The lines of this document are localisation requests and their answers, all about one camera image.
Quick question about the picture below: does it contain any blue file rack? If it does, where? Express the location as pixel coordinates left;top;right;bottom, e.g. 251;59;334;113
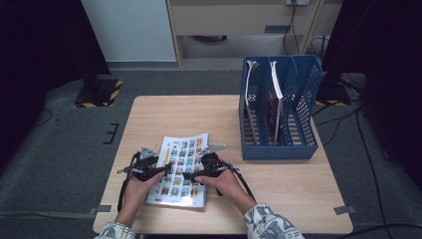
238;54;323;161

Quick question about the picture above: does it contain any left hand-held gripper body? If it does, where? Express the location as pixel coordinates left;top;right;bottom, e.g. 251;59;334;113
116;145;164;182

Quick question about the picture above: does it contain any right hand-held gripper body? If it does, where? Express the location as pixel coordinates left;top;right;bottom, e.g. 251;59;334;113
198;143;238;178

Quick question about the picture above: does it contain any person's right hand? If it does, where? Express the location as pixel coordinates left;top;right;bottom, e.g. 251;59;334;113
194;159;257;214

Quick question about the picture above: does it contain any black floor tape mark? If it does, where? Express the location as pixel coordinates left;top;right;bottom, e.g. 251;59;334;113
102;122;120;145

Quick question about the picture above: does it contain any person's left hand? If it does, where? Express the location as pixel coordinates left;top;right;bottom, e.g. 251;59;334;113
122;171;166;217

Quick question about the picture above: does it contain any grey tape piece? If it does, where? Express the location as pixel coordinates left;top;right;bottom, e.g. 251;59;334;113
332;204;358;216
89;204;112;216

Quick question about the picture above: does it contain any white cabinet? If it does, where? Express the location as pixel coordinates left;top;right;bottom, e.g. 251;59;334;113
82;0;177;63

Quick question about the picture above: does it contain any light wooden desk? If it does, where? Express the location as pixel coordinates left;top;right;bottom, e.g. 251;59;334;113
165;0;342;69

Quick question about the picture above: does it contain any grey drawer handle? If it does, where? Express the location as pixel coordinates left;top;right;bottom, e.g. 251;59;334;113
264;25;292;35

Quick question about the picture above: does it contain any black yellow striped stand base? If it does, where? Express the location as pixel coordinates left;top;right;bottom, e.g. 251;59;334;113
73;78;123;109
314;83;353;108

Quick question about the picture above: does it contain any white picture grid magazine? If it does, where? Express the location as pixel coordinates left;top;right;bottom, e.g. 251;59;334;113
145;132;211;209

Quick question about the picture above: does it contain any black curtain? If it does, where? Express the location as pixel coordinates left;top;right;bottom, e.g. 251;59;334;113
319;0;422;187
0;0;112;173

